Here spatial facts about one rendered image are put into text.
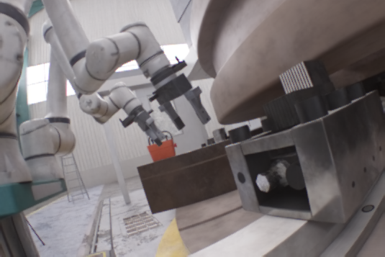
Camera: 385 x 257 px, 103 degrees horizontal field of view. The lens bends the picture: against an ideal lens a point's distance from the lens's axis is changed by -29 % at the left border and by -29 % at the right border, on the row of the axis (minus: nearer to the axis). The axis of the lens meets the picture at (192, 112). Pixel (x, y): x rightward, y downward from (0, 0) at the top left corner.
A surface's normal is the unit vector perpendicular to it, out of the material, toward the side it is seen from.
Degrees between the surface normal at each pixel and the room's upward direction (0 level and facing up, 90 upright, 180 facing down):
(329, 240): 90
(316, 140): 90
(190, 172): 90
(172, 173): 90
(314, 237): 71
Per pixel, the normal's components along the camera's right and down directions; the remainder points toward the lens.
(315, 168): -0.88, 0.20
